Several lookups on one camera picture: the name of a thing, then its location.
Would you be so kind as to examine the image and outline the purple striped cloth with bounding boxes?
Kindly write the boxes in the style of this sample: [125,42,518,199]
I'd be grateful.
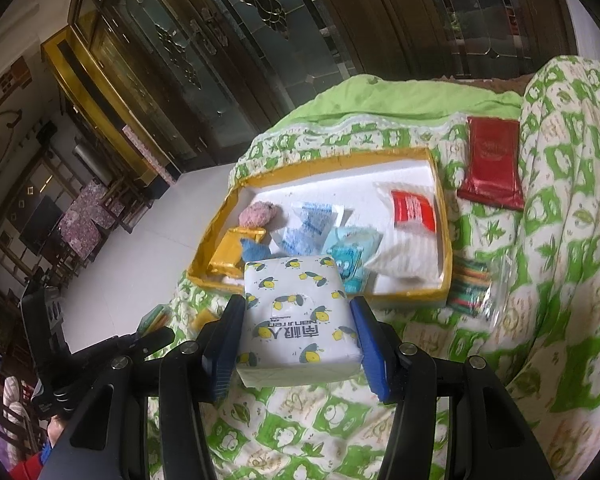
[0,375,37,467]

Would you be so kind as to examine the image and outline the foam tray with yellow tape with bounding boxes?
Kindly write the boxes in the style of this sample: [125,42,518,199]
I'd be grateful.
[186,146,453,308]

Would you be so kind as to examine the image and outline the colourful striped packet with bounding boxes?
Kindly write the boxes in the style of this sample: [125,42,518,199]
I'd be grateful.
[446,255,513,321]

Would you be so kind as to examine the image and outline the white pouch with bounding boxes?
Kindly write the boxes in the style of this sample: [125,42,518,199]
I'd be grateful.
[364,232,443,281]

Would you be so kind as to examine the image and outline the person's red blue clothing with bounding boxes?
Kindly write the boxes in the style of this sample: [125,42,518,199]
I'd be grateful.
[7,447,56,480]

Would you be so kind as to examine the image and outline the white tissue pack yellow print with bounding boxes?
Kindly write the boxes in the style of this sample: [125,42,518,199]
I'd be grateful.
[237,255,365,388]

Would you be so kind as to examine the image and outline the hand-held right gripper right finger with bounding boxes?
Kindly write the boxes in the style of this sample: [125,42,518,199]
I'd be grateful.
[349,296,556,480]

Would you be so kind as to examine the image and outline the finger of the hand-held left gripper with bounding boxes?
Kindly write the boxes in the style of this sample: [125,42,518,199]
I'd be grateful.
[72,326,177,362]

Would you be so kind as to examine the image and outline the small green packet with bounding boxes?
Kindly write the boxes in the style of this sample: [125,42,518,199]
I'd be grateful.
[137,306,170,335]

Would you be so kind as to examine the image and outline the green printed blanket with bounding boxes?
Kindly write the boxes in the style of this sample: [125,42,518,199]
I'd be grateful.
[147,55,600,480]

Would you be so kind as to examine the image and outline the dark glass double door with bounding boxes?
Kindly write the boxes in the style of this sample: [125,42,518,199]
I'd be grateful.
[70,0,368,173]

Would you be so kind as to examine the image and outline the table with floral cloth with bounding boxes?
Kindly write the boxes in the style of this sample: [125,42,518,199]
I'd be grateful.
[59,180,127,262]

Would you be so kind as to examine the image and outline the white packet with red label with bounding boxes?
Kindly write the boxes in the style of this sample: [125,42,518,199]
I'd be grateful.
[372,181,438,233]

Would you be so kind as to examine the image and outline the white blue printed packet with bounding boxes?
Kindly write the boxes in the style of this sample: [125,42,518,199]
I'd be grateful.
[270,200,353,261]

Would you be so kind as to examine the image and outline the teal cartoon packet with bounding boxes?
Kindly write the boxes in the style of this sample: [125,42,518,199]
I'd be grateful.
[325,226,383,295]

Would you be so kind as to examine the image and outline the wooden door with glass pane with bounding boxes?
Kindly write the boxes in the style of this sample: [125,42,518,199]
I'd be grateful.
[300,0,581,92]

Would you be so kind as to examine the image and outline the small yellow packet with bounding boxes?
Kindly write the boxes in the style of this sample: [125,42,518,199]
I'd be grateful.
[194,308,221,333]

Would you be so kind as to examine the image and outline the red foil packet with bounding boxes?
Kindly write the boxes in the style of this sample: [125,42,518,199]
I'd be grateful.
[456,116,526,211]

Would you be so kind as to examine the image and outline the wooden wall ornament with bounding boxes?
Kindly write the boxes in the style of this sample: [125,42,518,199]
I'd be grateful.
[0,57,33,96]

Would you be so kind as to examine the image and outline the blue cloth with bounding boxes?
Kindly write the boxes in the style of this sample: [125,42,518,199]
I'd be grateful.
[239,237,276,263]

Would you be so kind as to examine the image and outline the shiny yellow packet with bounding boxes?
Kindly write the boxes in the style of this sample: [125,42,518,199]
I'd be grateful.
[209,226,267,278]

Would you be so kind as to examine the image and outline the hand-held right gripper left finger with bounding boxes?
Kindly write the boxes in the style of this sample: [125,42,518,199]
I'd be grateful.
[42,294,247,480]

